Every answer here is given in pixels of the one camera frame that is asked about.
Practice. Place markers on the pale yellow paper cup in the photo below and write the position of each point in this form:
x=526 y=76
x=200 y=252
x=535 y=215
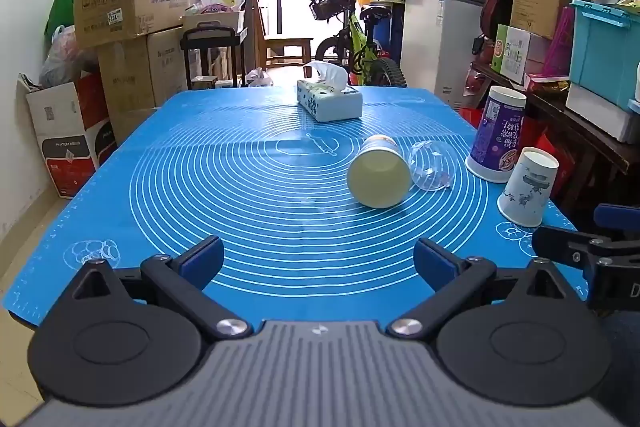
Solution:
x=377 y=177

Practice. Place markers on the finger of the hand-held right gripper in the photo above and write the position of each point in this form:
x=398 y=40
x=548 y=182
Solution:
x=620 y=216
x=560 y=245

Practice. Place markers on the blue plastic barrel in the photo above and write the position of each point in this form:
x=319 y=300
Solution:
x=386 y=29

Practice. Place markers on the teal plastic storage bin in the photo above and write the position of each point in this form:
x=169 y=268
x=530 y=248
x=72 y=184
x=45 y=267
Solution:
x=602 y=52

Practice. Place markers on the blue patterned tissue box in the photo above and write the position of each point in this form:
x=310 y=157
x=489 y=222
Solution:
x=327 y=103

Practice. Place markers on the green and white carton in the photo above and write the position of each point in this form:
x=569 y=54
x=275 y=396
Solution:
x=510 y=54

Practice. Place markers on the wooden chair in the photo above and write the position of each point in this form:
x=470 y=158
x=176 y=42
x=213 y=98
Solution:
x=287 y=44

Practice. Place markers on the white chest freezer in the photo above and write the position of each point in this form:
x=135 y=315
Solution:
x=440 y=42

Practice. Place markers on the white foam box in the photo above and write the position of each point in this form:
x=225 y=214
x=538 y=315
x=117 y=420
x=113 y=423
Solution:
x=597 y=112

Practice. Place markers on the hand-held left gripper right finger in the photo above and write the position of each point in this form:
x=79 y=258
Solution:
x=436 y=263

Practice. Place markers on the white printed paper cup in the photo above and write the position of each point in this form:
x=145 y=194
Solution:
x=527 y=192

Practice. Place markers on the pink flat box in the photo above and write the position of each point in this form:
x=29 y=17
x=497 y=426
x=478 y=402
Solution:
x=559 y=44

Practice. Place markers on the green bicycle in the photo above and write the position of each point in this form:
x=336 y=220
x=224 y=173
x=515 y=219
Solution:
x=362 y=52

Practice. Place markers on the tall purple printed cup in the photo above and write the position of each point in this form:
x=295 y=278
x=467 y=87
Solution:
x=495 y=137

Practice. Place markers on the blue silicone baking mat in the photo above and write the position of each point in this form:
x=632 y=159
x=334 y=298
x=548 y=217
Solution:
x=250 y=167

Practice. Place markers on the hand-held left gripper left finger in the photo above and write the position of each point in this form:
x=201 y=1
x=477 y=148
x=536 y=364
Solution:
x=200 y=259

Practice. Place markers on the large brown cardboard box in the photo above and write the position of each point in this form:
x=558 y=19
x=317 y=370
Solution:
x=145 y=67

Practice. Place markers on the clear plastic cup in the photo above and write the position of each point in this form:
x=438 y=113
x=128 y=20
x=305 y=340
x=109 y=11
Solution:
x=434 y=164

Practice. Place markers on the white and red cardboard box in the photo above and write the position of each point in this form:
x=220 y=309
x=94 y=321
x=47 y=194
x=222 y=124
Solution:
x=65 y=142

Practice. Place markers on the dark wooden side table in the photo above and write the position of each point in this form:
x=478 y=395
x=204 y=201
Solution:
x=575 y=127

